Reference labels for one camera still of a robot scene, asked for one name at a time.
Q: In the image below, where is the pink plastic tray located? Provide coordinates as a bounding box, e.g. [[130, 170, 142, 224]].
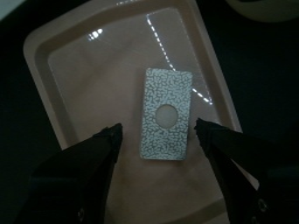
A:
[[22, 0, 261, 224]]

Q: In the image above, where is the speckled grey rectangular plate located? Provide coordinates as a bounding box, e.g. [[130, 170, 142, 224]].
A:
[[138, 67, 193, 161]]

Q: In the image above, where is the cream round bowl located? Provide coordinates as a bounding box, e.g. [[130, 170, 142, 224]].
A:
[[225, 0, 299, 23]]

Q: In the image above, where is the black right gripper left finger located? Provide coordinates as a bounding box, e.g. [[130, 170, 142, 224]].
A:
[[13, 122, 124, 224]]

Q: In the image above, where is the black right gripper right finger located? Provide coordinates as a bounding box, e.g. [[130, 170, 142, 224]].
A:
[[193, 117, 299, 224]]

